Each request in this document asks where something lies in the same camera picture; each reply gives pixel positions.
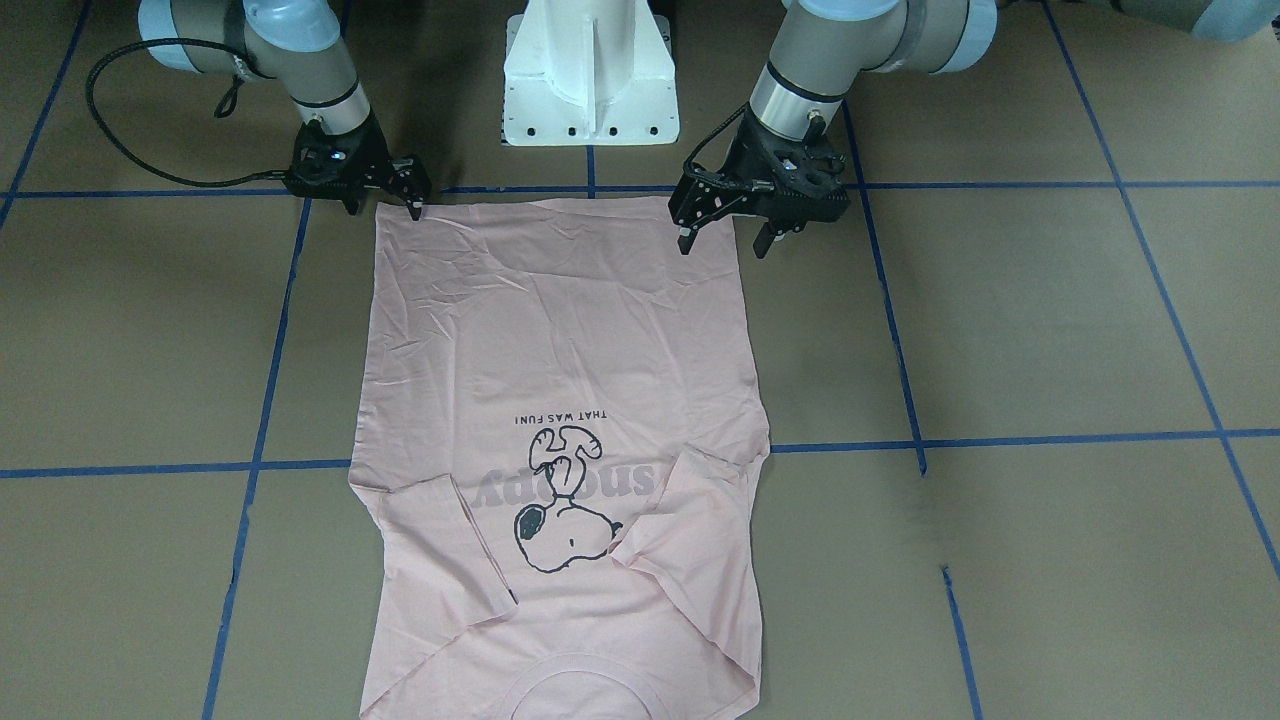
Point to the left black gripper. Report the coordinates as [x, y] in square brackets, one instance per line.
[742, 160]

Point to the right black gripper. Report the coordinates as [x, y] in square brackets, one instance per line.
[373, 152]

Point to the pink Snoopy t-shirt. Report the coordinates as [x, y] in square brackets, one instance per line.
[559, 437]

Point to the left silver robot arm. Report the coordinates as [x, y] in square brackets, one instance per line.
[822, 46]

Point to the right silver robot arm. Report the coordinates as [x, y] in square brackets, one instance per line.
[297, 43]

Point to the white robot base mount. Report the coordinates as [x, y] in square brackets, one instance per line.
[581, 73]

